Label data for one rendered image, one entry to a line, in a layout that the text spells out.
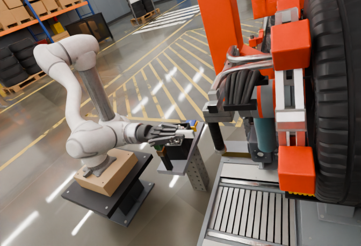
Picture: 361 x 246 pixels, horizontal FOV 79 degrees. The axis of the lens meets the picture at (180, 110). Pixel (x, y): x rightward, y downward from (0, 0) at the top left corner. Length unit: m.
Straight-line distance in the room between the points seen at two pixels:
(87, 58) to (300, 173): 1.13
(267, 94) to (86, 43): 0.95
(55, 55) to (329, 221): 1.49
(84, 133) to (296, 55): 0.69
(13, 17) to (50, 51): 9.58
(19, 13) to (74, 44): 9.70
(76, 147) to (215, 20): 0.88
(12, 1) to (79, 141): 10.33
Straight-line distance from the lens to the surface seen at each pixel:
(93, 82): 1.38
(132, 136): 0.90
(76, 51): 1.29
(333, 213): 1.27
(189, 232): 1.55
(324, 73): 0.54
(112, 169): 1.58
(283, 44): 0.53
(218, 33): 1.23
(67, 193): 1.84
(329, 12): 0.61
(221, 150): 0.80
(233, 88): 0.63
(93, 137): 0.84
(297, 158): 0.59
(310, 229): 1.25
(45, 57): 1.26
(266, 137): 1.09
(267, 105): 0.79
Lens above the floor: 1.33
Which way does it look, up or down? 31 degrees down
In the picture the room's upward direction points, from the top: 21 degrees counter-clockwise
